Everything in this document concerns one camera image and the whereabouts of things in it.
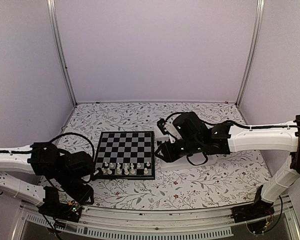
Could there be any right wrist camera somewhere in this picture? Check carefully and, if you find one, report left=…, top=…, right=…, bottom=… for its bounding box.
left=156, top=118, right=175, bottom=138

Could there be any right metal frame post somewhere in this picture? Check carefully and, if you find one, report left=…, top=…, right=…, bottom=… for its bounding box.
left=235, top=0, right=265, bottom=108

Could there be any floral table mat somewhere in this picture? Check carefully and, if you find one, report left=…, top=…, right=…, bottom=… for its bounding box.
left=58, top=102, right=271, bottom=210

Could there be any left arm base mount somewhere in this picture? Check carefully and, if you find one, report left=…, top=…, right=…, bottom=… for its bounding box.
left=38, top=199, right=82, bottom=223

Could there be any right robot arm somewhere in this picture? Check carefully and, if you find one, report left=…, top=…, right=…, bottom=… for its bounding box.
left=155, top=111, right=300, bottom=218

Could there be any metal frame post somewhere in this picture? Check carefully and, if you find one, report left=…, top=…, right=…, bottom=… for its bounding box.
left=235, top=0, right=265, bottom=108
left=46, top=0, right=78, bottom=107

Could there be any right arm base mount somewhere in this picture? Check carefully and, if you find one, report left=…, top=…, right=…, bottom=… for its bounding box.
left=230, top=201, right=275, bottom=235

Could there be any white plastic tray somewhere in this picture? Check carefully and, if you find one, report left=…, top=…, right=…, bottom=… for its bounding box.
left=155, top=136, right=217, bottom=171

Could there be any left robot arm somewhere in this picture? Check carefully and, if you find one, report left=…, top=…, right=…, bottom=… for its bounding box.
left=0, top=140, right=95, bottom=217

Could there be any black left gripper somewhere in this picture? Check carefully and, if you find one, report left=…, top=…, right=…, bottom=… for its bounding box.
left=56, top=171, right=95, bottom=207

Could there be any left metal frame post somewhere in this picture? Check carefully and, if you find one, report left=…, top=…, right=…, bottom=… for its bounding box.
left=46, top=0, right=78, bottom=107

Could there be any aluminium front rail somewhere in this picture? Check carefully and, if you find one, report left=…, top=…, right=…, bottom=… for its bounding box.
left=12, top=195, right=300, bottom=240

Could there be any black grey chessboard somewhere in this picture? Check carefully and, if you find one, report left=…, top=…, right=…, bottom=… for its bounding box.
left=94, top=131, right=155, bottom=180

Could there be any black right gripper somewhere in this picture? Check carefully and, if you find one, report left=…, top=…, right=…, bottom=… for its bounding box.
left=154, top=137, right=203, bottom=163

